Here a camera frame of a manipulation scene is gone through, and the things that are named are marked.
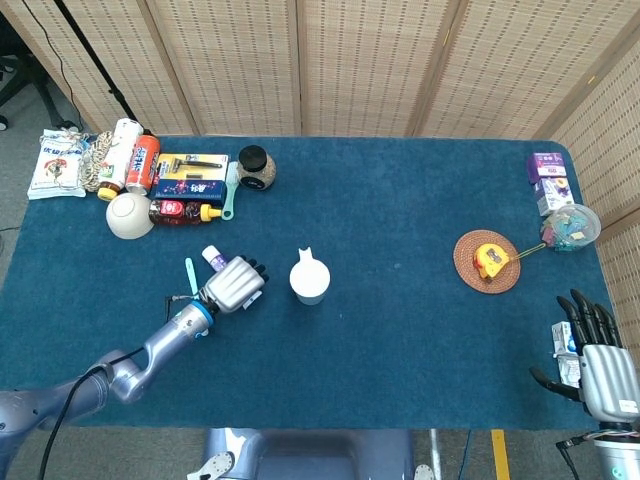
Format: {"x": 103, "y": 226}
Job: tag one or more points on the blue felt table cloth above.
{"x": 325, "y": 210}

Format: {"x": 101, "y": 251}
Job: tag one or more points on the light blue toothbrush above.
{"x": 190, "y": 272}

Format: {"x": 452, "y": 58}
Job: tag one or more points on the razor in yellow card pack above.
{"x": 195, "y": 165}

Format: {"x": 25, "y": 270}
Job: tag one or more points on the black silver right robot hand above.
{"x": 610, "y": 380}

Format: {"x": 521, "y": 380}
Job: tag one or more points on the glass jar with black lid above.
{"x": 252, "y": 160}

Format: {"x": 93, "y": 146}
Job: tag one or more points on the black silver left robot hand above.
{"x": 232, "y": 287}

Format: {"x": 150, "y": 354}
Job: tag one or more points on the clear tub of coloured clips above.
{"x": 575, "y": 225}

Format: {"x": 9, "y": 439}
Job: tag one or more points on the dark blue long box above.
{"x": 190, "y": 189}

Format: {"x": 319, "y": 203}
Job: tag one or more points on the bamboo folding screen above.
{"x": 350, "y": 65}

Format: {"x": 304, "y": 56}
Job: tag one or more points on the dark office chair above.
{"x": 15, "y": 45}

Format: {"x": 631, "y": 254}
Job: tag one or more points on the white printed food bag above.
{"x": 55, "y": 170}

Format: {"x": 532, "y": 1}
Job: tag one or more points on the white bottle with yellow cap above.
{"x": 117, "y": 155}

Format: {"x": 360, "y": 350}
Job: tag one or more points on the black stand pole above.
{"x": 113, "y": 93}

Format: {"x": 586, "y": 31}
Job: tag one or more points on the yellow tape measure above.
{"x": 487, "y": 260}

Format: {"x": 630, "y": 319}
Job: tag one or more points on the white and blue mask box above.
{"x": 562, "y": 340}

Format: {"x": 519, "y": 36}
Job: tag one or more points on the white ceramic bowl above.
{"x": 129, "y": 215}

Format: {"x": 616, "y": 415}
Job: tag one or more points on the round woven brown coaster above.
{"x": 465, "y": 260}

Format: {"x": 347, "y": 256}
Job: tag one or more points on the blue-grey robot torso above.
{"x": 310, "y": 455}

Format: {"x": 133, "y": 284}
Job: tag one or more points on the orange drink can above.
{"x": 142, "y": 165}

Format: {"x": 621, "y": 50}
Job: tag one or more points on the white paper packet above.
{"x": 570, "y": 370}

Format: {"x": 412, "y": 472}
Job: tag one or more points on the white and purple box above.
{"x": 552, "y": 195}

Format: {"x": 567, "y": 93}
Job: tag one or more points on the mint green brush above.
{"x": 230, "y": 195}

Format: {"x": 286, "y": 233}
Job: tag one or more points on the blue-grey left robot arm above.
{"x": 165, "y": 340}

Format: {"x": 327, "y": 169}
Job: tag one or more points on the dark red bottle yellow cap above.
{"x": 175, "y": 212}

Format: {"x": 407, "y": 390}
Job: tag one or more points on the white purple toothpaste tube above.
{"x": 212, "y": 256}

